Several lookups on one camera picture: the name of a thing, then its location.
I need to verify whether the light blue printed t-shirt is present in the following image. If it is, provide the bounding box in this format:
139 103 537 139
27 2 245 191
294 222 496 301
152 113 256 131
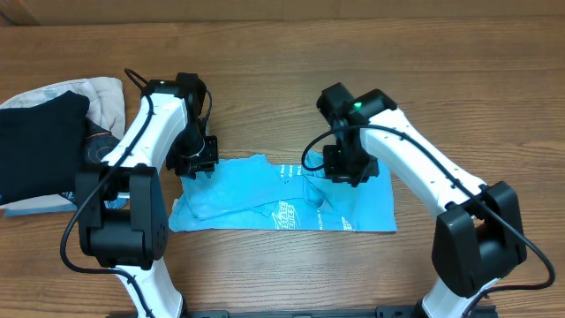
169 152 397 232

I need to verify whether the dark printed folded garment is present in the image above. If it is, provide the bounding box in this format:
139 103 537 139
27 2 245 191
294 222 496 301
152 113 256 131
56 118 119 206

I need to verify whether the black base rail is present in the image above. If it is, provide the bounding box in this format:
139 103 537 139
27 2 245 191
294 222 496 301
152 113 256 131
186 306 418 318

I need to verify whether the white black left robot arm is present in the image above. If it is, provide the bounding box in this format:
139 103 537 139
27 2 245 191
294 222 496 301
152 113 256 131
72 73 219 317

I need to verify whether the black folded garment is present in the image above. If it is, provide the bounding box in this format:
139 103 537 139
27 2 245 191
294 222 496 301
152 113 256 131
1 91 89 204

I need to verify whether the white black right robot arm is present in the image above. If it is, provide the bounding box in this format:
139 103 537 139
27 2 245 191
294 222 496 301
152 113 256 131
317 83 527 317

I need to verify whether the beige folded garment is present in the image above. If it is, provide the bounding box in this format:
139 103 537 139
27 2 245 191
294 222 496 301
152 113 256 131
0 77 127 211

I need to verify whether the blue folded garment bottom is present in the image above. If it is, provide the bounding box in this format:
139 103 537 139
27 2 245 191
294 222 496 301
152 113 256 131
3 193 127 218

